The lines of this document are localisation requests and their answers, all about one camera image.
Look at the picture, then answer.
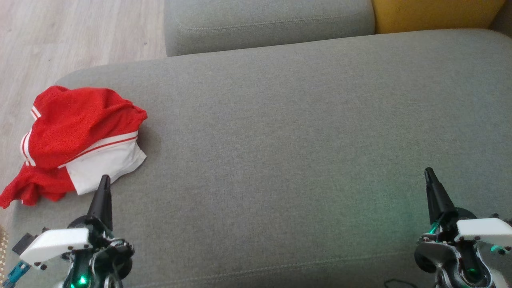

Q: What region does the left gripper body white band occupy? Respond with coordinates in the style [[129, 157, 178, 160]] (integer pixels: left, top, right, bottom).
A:
[[19, 215, 120, 269]]

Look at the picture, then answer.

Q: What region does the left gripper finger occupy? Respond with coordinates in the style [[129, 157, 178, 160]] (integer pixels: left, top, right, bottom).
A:
[[86, 175, 113, 230]]

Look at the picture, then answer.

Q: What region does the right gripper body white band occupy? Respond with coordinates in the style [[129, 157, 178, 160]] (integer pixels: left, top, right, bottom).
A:
[[430, 207, 512, 250]]

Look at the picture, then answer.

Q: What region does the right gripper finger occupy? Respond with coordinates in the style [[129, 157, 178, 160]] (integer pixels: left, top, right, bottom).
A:
[[424, 167, 457, 225]]

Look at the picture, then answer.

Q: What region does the red Bulls basketball jersey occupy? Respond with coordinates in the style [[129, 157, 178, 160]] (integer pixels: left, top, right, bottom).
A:
[[20, 85, 148, 195]]

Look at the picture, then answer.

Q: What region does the grey sofa seat cushion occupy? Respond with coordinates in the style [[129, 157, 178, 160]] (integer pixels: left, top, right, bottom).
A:
[[6, 28, 512, 288]]

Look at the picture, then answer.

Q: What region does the yellow cushion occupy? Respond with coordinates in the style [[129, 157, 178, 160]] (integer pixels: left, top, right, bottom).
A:
[[371, 0, 506, 34]]

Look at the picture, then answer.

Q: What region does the grey sofa back cushion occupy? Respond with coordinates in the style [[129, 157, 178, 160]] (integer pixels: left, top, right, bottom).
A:
[[164, 0, 376, 57]]

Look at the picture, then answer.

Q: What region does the left arm cable teal plug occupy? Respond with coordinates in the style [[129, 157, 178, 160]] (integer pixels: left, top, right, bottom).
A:
[[2, 261, 31, 287]]

